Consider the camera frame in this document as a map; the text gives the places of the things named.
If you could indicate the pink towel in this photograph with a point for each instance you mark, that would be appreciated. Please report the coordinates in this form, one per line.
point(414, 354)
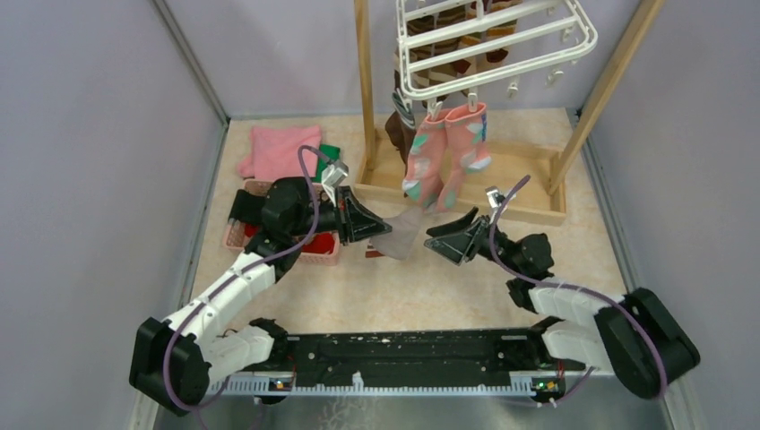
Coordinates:
point(274, 151)

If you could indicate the dark brown grey-cuffed sock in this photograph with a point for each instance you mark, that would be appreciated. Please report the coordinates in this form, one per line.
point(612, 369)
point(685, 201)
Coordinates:
point(401, 125)

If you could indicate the pink plastic basket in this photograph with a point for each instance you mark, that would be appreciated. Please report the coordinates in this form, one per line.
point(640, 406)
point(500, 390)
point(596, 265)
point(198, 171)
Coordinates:
point(234, 239)

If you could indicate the grey brown sock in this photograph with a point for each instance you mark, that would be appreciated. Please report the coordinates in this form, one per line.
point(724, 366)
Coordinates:
point(398, 242)

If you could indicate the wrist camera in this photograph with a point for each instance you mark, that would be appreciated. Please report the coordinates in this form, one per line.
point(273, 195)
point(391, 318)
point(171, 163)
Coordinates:
point(495, 198)
point(335, 173)

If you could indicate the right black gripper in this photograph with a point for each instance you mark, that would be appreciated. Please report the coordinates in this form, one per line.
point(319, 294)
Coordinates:
point(459, 245)

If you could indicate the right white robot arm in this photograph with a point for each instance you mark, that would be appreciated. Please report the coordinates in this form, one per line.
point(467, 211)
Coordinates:
point(633, 336)

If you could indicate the red patterned sock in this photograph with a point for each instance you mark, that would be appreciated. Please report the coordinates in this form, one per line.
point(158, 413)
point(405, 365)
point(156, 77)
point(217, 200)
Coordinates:
point(319, 244)

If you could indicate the white clip hanger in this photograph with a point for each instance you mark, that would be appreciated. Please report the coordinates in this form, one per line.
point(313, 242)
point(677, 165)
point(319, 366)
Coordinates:
point(550, 35)

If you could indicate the green cloth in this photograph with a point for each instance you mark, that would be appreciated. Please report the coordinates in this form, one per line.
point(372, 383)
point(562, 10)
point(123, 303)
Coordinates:
point(332, 153)

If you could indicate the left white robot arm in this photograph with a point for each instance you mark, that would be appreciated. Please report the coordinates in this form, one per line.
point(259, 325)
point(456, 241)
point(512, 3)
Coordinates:
point(177, 359)

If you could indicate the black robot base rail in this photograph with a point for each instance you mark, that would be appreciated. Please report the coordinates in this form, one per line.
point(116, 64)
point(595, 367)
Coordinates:
point(506, 362)

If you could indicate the pink patterned sock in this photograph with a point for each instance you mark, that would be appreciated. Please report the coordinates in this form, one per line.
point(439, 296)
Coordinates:
point(466, 134)
point(422, 182)

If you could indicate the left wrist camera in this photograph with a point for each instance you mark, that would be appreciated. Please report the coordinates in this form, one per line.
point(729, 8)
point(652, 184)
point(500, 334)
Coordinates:
point(335, 173)

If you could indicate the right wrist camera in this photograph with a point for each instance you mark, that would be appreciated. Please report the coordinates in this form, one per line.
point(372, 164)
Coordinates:
point(495, 198)

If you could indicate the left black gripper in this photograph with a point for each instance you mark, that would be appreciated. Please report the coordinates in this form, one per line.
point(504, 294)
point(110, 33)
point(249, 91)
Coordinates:
point(362, 223)

